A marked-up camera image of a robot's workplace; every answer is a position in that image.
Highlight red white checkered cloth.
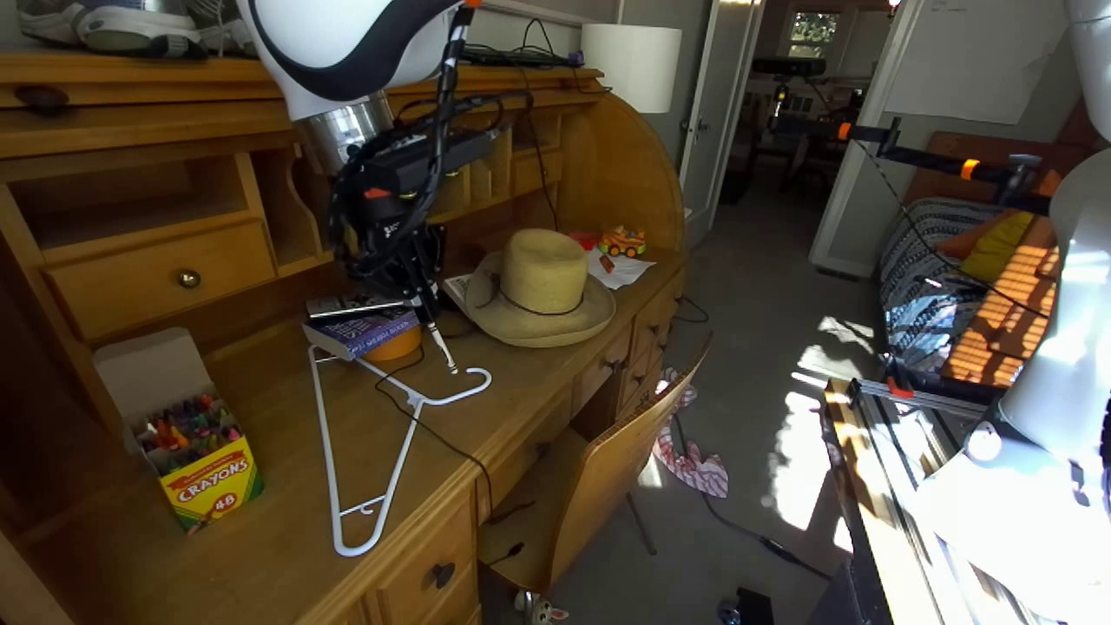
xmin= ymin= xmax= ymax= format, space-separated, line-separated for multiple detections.
xmin=652 ymin=417 xmax=734 ymax=499

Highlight wooden roll-top desk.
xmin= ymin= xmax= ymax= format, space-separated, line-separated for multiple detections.
xmin=0 ymin=51 xmax=686 ymax=625

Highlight wooden chair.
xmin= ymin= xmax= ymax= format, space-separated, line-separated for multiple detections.
xmin=477 ymin=336 xmax=717 ymax=598

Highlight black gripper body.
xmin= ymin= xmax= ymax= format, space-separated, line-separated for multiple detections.
xmin=328 ymin=132 xmax=492 ymax=304

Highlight crayon box yellow green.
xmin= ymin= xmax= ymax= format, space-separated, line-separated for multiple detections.
xmin=133 ymin=390 xmax=265 ymax=531

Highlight purple book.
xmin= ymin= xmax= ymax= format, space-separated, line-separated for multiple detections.
xmin=301 ymin=314 xmax=425 ymax=369

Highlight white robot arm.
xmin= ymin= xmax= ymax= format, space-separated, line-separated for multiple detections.
xmin=241 ymin=0 xmax=492 ymax=304

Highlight white wire hanger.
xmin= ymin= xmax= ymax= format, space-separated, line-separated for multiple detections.
xmin=306 ymin=347 xmax=492 ymax=559

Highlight straw hat with dark band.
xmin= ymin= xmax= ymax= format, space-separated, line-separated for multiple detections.
xmin=445 ymin=228 xmax=615 ymax=347

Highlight black cable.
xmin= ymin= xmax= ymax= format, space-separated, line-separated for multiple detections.
xmin=344 ymin=0 xmax=558 ymax=293

